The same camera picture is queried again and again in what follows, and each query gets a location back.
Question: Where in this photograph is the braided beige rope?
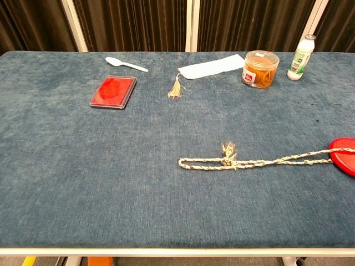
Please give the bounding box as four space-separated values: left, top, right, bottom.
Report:
177 142 355 171

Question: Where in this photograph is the red round disc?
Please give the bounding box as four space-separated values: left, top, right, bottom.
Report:
328 137 355 178

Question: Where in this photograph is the blue fabric table cover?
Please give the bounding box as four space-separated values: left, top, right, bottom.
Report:
0 50 355 249

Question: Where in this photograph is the white paper bookmark with tassel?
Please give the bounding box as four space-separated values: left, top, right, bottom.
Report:
167 54 247 99

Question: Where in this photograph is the red ink pad case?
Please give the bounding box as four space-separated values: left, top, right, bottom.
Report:
89 75 138 110

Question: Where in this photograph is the white plastic spoon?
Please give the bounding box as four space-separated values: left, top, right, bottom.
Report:
105 57 149 73

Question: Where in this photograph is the clear jar of rubber bands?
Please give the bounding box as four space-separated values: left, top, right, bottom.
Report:
241 50 280 89

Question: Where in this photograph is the dark brown curtain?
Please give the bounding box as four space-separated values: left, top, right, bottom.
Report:
0 0 355 56

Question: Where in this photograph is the white bottle with green label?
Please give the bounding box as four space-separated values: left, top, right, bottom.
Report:
287 34 316 81

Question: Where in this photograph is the orange box under table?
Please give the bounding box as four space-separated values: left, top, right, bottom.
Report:
87 257 114 266

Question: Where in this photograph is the white frame post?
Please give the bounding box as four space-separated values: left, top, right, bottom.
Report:
300 0 330 52
60 0 89 53
185 0 201 53

